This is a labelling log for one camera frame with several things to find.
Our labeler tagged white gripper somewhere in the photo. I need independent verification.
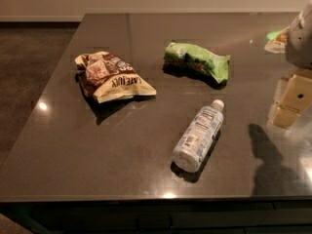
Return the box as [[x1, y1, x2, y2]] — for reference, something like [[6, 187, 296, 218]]
[[268, 0, 312, 129]]

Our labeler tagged brown chip bag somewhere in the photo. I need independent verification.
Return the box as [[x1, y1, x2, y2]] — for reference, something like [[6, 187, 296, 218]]
[[75, 52, 157, 103]]

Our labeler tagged snack bag at table edge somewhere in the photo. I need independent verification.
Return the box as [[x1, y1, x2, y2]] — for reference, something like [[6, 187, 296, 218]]
[[264, 27, 290, 54]]

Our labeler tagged green chip bag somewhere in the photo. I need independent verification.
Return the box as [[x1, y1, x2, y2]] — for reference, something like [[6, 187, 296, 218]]
[[164, 42, 231, 84]]

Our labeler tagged white plastic bottle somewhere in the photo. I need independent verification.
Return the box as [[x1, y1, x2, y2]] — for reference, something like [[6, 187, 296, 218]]
[[173, 99, 224, 173]]

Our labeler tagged dark table frame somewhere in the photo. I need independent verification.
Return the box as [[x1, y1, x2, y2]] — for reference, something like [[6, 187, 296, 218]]
[[1, 200, 312, 234]]

